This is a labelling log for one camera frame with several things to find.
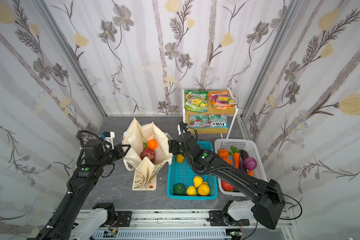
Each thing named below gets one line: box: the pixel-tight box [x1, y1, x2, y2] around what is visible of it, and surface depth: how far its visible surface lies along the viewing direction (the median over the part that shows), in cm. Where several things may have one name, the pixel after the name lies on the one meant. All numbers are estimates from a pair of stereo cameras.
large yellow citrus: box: [198, 181, 210, 196], surface depth 80 cm
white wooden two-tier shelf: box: [182, 87, 239, 139], surface depth 80 cm
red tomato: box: [221, 180, 235, 192], surface depth 80 cm
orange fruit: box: [147, 139, 158, 150], surface depth 97 cm
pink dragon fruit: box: [140, 142, 156, 164], surface depth 90 cm
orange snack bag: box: [208, 90, 237, 110], surface depth 80 cm
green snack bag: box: [184, 90, 209, 113], surface depth 80 cm
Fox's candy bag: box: [208, 114, 230, 129], surface depth 95 cm
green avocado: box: [173, 183, 186, 196], surface depth 81 cm
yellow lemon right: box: [193, 175, 203, 188], surface depth 85 cm
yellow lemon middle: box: [186, 185, 197, 197], surface depth 81 cm
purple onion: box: [244, 157, 258, 171], surface depth 86 cm
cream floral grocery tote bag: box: [122, 117, 173, 191], surface depth 82 cm
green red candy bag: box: [189, 114, 210, 129], surface depth 95 cm
